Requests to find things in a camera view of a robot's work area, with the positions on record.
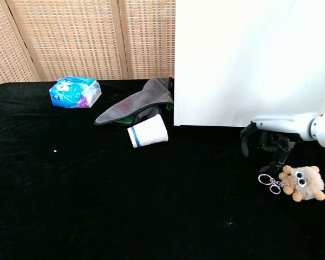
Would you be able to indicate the green object under cloth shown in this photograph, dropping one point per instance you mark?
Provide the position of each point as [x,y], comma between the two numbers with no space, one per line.
[124,121]

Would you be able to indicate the woven folding screen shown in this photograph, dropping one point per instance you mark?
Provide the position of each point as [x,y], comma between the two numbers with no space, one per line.
[78,38]

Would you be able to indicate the black table cloth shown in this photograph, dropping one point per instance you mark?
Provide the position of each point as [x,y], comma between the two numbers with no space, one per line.
[140,195]

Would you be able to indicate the blue tissue pack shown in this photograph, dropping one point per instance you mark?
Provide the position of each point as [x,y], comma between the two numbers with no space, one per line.
[75,92]

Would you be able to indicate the grey cloth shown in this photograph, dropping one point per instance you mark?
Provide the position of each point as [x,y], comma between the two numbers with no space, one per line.
[140,101]

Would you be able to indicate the white board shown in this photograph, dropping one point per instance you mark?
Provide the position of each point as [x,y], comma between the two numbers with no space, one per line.
[254,62]

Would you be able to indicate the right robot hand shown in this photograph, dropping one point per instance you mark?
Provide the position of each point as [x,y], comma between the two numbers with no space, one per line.
[276,127]

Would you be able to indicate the white paper cup blue stripes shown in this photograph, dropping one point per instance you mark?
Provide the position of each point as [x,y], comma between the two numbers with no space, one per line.
[148,132]

